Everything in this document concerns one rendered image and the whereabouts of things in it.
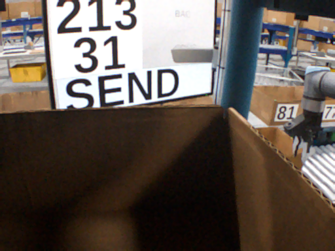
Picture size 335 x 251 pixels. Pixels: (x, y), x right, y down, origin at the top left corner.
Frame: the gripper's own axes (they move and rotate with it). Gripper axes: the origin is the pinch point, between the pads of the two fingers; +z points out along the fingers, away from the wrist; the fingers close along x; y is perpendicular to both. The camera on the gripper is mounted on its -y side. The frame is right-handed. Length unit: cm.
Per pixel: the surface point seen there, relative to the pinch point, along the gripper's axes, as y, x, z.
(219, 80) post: -44, -13, -33
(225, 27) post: -44, -14, -46
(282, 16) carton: 347, 495, -112
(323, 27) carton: 495, 495, -102
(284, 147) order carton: 19.3, 32.9, 11.4
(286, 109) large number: 30, 50, -5
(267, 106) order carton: 20, 55, -6
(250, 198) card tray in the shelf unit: -64, -63, -34
